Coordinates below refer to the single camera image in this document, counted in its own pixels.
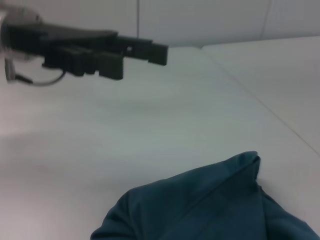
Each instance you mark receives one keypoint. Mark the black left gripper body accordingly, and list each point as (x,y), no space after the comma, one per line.
(62,47)

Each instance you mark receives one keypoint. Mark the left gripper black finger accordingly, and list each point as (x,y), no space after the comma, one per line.
(111,66)
(147,51)

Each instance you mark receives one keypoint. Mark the teal t-shirt with FREE print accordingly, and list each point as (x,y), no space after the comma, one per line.
(212,205)

